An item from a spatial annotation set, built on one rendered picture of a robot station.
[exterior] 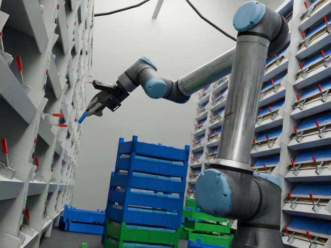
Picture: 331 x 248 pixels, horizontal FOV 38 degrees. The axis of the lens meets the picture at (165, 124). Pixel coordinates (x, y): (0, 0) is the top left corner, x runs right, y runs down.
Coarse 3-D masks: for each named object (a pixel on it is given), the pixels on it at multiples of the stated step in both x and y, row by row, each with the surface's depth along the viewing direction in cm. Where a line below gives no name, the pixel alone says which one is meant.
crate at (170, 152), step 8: (136, 136) 221; (120, 144) 235; (128, 144) 225; (136, 144) 221; (144, 144) 222; (152, 144) 224; (120, 152) 233; (128, 152) 223; (136, 152) 220; (144, 152) 222; (152, 152) 224; (160, 152) 226; (168, 152) 228; (176, 152) 229; (184, 152) 231; (168, 160) 242; (176, 160) 235; (184, 160) 231
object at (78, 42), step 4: (80, 0) 216; (76, 20) 226; (76, 24) 230; (76, 28) 235; (76, 32) 241; (76, 36) 246; (72, 40) 261; (76, 40) 252; (80, 40) 275; (76, 44) 258; (80, 44) 275; (76, 48) 264; (76, 52) 271
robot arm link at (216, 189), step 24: (240, 24) 161; (264, 24) 159; (240, 48) 160; (264, 48) 160; (240, 72) 158; (264, 72) 162; (240, 96) 157; (240, 120) 156; (240, 144) 155; (216, 168) 154; (240, 168) 152; (216, 192) 150; (240, 192) 152; (216, 216) 153; (240, 216) 156
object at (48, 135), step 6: (42, 108) 138; (42, 120) 146; (48, 120) 198; (42, 126) 152; (48, 126) 166; (54, 126) 198; (42, 132) 158; (48, 132) 173; (54, 132) 197; (42, 138) 167; (48, 138) 180; (48, 144) 190
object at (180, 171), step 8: (120, 160) 231; (128, 160) 221; (136, 160) 220; (144, 160) 222; (120, 168) 229; (128, 168) 220; (136, 168) 220; (144, 168) 221; (152, 168) 223; (160, 168) 225; (168, 168) 227; (176, 168) 229; (184, 168) 231; (168, 176) 239; (176, 176) 228; (184, 176) 230
